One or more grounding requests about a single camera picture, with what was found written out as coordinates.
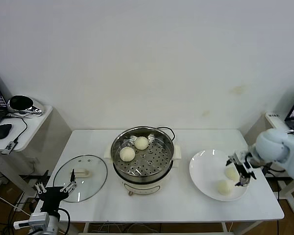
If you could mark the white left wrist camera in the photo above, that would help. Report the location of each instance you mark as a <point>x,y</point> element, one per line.
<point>40,219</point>

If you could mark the glass pot lid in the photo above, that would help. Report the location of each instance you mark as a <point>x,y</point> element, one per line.
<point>80,173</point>

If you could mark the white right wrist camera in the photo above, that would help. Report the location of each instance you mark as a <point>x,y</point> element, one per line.
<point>240,156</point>

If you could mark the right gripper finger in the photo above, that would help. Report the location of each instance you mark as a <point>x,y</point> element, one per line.
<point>230,160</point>
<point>244,180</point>

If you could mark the grey usb hub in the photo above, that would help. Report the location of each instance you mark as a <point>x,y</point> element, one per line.
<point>8,147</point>

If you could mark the white round plate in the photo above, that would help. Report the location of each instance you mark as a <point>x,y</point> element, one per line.
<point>203,166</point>

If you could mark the black computer mouse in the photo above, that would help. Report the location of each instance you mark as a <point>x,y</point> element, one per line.
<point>2,130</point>

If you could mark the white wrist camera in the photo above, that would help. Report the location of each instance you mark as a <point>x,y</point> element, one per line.
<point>240,156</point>
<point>40,219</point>

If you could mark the stainless steel steamer basket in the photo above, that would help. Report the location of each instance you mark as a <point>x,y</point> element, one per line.
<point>121,140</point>

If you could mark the white table leg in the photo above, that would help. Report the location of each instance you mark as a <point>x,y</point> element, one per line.
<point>86,227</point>
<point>225,227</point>

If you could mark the white side table with label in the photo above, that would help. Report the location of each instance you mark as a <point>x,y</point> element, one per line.
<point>274,122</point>

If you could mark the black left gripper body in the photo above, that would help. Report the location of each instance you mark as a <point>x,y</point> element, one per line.
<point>52,195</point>

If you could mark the stainless steel steamer pot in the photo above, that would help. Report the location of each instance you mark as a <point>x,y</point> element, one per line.
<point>142,189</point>

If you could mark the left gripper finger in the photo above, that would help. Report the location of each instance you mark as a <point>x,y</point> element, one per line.
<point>72,175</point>
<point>41,188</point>

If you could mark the white side table with mouse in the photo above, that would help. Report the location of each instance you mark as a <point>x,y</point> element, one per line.
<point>39,122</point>

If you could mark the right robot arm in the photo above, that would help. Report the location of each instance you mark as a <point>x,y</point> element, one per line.
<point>272,144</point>

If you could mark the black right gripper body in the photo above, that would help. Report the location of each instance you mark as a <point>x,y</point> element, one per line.
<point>250,161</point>

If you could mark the white steamed baozi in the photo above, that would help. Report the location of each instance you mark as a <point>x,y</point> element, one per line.
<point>231,173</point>
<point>127,154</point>
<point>140,143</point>
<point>224,187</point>

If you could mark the small printed label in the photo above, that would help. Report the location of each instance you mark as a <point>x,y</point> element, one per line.
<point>274,115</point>

